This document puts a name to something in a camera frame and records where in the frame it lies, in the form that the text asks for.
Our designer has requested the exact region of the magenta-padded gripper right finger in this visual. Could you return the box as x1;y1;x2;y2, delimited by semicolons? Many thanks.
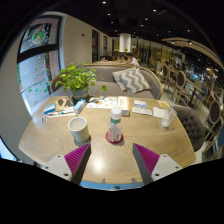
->
132;143;184;186

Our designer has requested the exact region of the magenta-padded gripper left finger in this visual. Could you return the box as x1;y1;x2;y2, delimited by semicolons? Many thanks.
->
41;143;93;186

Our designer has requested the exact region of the clear water bottle white cap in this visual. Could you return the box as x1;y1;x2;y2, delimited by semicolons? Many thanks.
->
108;106;124;143

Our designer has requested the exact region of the cream ceramic cup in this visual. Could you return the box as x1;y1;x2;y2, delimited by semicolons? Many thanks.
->
67;115;91;144

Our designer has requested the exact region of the dark grey tufted armchair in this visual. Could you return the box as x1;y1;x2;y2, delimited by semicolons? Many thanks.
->
173;105;206;153

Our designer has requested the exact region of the clear plastic cup with straw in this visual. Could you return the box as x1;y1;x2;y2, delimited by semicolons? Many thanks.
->
160;98;178;129

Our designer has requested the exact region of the white pen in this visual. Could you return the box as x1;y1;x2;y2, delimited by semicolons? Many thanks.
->
46;110;76;118

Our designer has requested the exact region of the flat round red coaster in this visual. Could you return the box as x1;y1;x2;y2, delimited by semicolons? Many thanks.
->
105;130;125;145

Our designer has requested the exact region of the printed paper leaflet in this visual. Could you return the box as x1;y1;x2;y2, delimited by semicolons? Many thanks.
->
131;106;154;117

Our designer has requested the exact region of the yellow card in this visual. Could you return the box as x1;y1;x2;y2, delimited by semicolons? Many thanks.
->
158;100;171;109

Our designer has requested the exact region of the brown notebook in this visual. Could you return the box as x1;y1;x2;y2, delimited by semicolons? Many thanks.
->
54;95;75;112

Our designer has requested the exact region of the white blue packet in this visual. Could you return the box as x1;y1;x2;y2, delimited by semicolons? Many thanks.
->
133;99;148;109

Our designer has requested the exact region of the white orange carton box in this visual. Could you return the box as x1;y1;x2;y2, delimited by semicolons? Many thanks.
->
116;95;131;117

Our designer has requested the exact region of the colourful printed leaflet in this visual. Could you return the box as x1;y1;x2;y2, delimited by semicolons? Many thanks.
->
87;96;118;110

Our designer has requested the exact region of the group of dining chairs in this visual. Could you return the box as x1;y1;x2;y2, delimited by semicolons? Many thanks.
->
159;61;224;158

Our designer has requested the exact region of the green potted plant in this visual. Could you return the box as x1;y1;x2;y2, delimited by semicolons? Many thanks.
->
54;62;108;103

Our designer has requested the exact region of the grey white chevron pillow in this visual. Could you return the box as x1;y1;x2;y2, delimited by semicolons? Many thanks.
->
112;67;152;94

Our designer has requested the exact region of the grey curved sofa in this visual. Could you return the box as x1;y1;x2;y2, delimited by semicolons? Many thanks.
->
49;64;164;100

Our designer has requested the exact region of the white round pillar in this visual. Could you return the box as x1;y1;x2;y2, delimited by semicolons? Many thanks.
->
118;32;132;53

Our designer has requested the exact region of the group of ceiling lights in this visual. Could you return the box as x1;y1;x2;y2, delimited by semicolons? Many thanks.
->
99;0;214;44

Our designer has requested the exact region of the framed wall poster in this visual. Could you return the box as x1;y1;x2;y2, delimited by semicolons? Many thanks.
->
19;21;59;54

